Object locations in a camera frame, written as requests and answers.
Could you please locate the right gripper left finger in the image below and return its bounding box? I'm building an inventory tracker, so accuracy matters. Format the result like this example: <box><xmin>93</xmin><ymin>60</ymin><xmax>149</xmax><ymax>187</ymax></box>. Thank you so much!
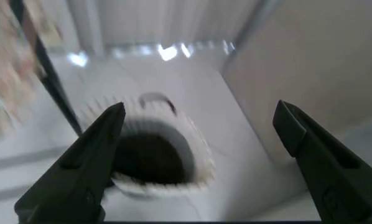
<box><xmin>14</xmin><ymin>101</ymin><xmax>126</xmax><ymax>223</ymax></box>

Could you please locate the black clothes rack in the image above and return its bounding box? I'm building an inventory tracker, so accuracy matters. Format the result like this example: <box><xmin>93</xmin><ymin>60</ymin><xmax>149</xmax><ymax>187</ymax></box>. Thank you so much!
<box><xmin>0</xmin><ymin>0</ymin><xmax>83</xmax><ymax>203</ymax></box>

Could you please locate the white laundry basket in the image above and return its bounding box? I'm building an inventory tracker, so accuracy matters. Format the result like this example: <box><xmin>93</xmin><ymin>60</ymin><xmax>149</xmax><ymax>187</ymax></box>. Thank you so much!
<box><xmin>80</xmin><ymin>91</ymin><xmax>217</xmax><ymax>197</ymax></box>

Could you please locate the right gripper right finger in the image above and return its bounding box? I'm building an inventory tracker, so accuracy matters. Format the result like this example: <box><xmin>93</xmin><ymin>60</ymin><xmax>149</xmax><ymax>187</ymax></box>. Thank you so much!
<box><xmin>272</xmin><ymin>100</ymin><xmax>372</xmax><ymax>223</ymax></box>

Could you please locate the black garment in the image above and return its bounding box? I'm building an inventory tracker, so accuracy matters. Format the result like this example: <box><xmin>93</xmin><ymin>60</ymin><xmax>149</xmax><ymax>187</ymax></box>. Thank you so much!
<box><xmin>113</xmin><ymin>133</ymin><xmax>187</xmax><ymax>186</ymax></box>

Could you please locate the cream printed garment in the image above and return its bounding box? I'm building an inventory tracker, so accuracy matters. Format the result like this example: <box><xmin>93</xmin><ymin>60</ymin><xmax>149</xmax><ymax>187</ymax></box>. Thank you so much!
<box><xmin>0</xmin><ymin>0</ymin><xmax>64</xmax><ymax>144</ymax></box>

